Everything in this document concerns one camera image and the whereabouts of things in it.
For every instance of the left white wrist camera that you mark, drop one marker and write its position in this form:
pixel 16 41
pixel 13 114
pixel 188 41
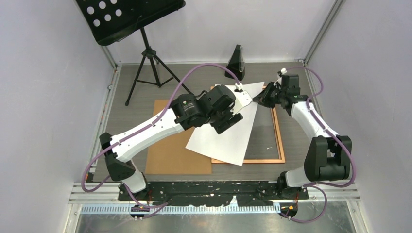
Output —
pixel 242 98

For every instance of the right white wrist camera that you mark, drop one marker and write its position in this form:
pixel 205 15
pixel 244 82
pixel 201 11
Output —
pixel 282 71

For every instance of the white slotted cable duct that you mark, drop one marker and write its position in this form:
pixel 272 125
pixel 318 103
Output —
pixel 232 208

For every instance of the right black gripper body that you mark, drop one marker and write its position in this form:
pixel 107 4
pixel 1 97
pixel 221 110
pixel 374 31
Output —
pixel 277 94

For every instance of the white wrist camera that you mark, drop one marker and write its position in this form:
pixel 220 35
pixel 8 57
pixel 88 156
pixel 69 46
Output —
pixel 282 71
pixel 242 98

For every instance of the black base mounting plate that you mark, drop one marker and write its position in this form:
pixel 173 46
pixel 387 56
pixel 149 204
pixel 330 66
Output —
pixel 213 193

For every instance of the orange wooden picture frame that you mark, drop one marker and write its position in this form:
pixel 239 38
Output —
pixel 278 139

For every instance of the black music stand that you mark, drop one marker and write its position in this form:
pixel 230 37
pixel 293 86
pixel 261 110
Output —
pixel 111 21

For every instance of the clear acrylic sheet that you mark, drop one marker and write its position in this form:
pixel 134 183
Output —
pixel 262 142

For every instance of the brown cardboard backing board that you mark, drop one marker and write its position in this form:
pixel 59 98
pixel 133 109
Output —
pixel 170 156

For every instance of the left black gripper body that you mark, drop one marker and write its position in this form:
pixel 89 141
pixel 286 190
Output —
pixel 218 116

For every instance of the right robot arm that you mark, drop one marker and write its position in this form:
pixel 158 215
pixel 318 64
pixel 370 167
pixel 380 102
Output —
pixel 329 157

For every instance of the building and sky photo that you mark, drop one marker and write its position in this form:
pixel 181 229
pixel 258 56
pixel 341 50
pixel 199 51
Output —
pixel 230 146

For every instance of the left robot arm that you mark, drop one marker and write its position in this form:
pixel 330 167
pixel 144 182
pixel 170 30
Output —
pixel 220 108

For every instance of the black metronome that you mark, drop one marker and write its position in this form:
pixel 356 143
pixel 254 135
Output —
pixel 236 63

